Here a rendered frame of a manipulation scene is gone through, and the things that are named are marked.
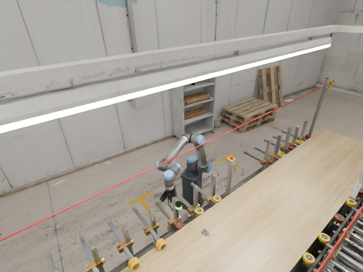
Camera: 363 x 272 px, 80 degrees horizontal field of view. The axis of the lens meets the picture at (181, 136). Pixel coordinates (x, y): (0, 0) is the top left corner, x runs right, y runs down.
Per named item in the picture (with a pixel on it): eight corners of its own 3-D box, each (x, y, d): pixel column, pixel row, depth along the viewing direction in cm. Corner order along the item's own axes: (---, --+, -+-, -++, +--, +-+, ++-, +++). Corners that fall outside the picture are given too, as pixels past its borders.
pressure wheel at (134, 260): (129, 258, 163) (138, 255, 169) (126, 266, 165) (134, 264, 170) (133, 264, 159) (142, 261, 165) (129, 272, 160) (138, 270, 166)
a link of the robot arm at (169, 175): (175, 170, 191) (170, 177, 183) (176, 181, 197) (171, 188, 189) (166, 168, 194) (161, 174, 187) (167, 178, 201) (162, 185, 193)
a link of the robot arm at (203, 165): (201, 163, 304) (192, 129, 247) (213, 166, 297) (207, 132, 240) (197, 172, 296) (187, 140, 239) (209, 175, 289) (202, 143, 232)
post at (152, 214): (153, 243, 205) (148, 208, 181) (156, 241, 207) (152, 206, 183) (155, 246, 203) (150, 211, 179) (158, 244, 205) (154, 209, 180)
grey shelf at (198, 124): (173, 136, 518) (169, 71, 441) (202, 126, 560) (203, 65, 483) (183, 144, 486) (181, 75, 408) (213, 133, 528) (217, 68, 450)
